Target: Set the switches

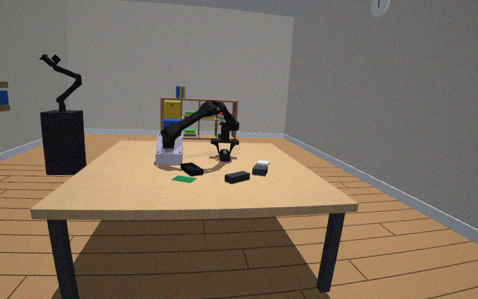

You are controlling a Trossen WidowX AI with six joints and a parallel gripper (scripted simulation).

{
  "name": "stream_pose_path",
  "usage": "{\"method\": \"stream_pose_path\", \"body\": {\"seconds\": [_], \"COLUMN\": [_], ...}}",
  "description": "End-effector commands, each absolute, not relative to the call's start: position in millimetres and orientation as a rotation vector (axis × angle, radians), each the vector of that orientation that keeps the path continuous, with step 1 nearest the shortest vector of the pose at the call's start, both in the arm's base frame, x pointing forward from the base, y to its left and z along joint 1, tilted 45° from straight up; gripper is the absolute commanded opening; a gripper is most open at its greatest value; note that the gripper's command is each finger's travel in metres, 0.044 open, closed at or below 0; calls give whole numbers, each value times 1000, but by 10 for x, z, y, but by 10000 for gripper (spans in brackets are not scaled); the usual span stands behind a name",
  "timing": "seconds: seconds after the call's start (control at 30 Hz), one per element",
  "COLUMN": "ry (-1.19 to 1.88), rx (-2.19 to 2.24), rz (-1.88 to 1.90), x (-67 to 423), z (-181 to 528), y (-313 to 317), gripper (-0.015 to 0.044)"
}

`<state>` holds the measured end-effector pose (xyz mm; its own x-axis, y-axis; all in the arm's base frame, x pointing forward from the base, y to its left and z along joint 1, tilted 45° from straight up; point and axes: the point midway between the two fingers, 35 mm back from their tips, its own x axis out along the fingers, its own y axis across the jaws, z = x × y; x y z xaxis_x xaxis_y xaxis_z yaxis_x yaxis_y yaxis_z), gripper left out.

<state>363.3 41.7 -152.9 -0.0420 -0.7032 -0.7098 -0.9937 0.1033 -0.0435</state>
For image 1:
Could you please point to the green rectangular block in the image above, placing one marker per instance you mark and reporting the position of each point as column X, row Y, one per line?
column 184, row 179

